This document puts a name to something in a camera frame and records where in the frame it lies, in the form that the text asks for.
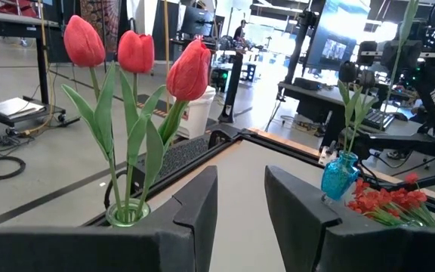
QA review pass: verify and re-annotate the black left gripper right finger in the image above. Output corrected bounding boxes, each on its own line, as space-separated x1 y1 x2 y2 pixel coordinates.
264 165 435 272

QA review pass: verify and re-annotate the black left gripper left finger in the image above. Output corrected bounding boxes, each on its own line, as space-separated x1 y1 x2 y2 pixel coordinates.
0 165 218 272

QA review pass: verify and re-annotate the red carnation spray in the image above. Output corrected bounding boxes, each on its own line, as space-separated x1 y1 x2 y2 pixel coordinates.
404 172 421 186
347 179 403 227
385 188 435 228

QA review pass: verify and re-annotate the red artificial tulip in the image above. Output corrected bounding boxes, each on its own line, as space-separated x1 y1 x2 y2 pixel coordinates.
60 14 128 224
134 39 212 224
117 29 168 224

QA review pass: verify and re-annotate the tall green glass vase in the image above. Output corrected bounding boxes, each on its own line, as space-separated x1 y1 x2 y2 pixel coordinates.
105 197 152 229

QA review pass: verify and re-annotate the blue glass vase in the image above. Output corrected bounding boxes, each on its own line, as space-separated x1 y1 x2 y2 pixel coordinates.
320 150 360 203

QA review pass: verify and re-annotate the black keyboard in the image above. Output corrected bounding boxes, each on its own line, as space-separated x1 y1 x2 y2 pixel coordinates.
360 108 396 132

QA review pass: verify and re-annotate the large display screen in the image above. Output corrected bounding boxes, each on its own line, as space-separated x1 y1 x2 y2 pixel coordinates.
306 0 372 73

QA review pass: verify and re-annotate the wooden table side board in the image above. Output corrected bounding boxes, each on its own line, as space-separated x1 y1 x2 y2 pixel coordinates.
247 127 435 197

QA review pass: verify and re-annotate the white paper stack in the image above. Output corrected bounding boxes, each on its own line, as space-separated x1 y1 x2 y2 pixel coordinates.
0 97 48 120

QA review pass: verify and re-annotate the white bin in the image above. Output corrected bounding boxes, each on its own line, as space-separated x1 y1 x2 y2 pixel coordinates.
175 85 218 140

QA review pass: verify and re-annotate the person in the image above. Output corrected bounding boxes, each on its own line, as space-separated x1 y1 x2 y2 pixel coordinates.
233 19 248 43

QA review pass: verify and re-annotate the black standing desk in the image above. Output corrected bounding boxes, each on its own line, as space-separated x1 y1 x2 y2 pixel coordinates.
0 9 81 128

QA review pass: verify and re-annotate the black monitor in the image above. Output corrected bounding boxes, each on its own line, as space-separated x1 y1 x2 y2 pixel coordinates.
180 5 215 38

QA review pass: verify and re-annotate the coiled black cable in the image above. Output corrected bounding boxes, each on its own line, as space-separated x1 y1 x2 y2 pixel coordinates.
0 156 26 181

